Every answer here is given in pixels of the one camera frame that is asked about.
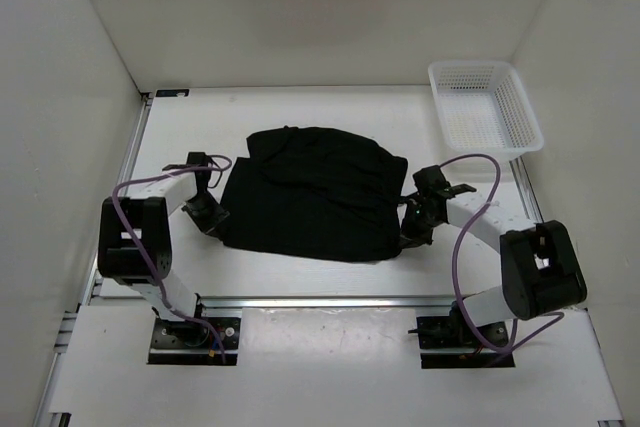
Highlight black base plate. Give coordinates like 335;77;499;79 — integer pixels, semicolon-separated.
408;316;515;370
147;316;242;366

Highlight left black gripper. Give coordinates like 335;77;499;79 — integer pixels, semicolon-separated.
182;194;229;239

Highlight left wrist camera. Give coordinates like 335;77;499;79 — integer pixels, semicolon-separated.
162;152;231;172

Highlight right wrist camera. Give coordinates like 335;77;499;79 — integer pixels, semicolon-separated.
413;165;477;200

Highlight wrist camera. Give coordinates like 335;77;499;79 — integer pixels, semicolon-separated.
162;152;231;172
413;165;477;200

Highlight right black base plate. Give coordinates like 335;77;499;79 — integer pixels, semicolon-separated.
408;316;515;370

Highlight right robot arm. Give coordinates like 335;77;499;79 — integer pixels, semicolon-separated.
401;191;588;352

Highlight small dark label sticker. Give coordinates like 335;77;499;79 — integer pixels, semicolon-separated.
155;89;190;98

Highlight white perforated plastic basket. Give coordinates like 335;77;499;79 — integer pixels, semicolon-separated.
428;60;544;162

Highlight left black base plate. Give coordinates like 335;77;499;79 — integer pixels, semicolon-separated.
147;316;242;366

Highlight black shorts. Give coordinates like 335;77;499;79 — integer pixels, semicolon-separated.
221;126;408;263

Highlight aluminium rail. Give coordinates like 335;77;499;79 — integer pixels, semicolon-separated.
99;295;566;310
91;92;155;300

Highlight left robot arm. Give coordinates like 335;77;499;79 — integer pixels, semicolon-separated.
97;167;228;351

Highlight aluminium front rail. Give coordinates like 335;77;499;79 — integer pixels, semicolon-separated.
99;295;566;310

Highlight aluminium left rail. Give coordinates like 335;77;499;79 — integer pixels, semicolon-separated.
91;92;155;300

